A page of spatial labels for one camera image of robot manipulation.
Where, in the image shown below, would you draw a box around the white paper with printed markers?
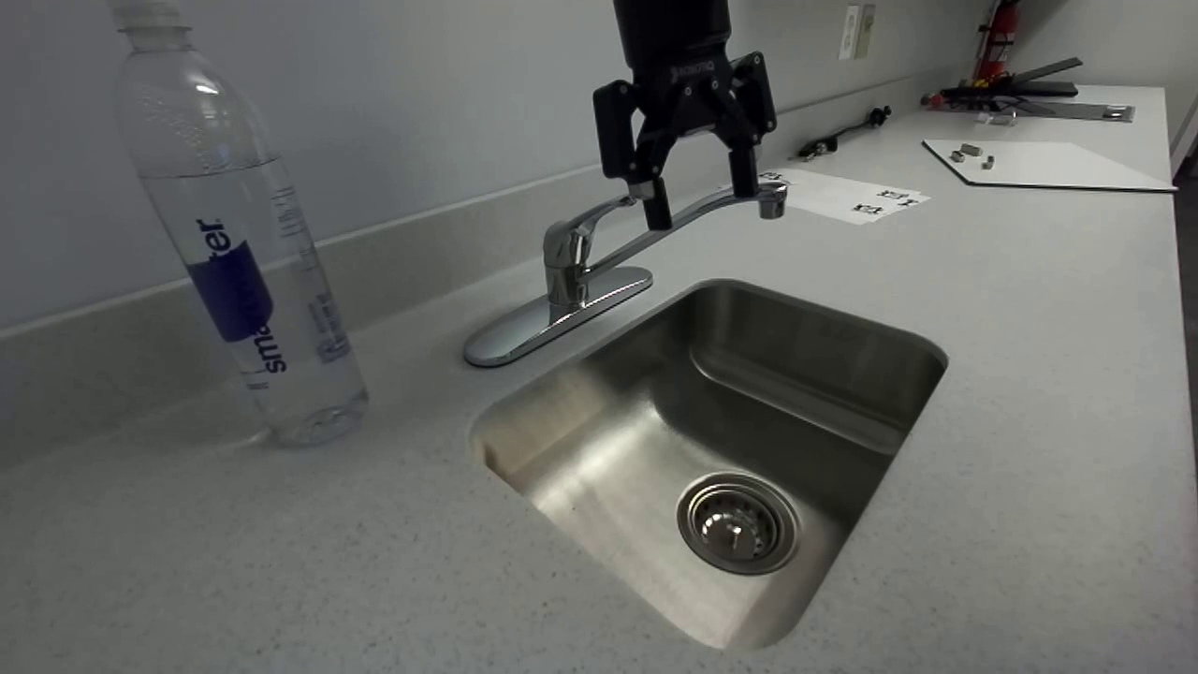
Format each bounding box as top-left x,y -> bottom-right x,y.
759,164 -> 930,230

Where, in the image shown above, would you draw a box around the stainless steel sink basin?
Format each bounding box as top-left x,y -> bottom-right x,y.
469,278 -> 952,657

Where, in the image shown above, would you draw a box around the chrome sink faucet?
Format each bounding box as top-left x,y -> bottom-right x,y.
459,178 -> 794,370

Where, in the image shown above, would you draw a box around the clear plastic water bottle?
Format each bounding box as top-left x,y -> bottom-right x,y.
108,0 -> 371,451

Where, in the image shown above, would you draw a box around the white wall outlet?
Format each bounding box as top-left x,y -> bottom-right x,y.
834,0 -> 881,65

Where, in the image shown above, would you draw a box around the black rod tool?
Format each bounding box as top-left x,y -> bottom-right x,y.
794,103 -> 895,164

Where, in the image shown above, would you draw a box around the red clamp tool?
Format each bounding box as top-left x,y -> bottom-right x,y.
971,0 -> 1021,90

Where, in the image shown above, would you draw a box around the metal sink drain strainer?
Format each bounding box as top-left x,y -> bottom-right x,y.
673,467 -> 806,580

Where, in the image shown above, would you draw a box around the grey metal ruler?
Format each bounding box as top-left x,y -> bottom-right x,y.
996,99 -> 1138,127

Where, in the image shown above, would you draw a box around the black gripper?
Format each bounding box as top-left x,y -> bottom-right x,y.
593,0 -> 780,238

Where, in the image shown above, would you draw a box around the white flat board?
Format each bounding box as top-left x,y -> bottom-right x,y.
919,134 -> 1180,198

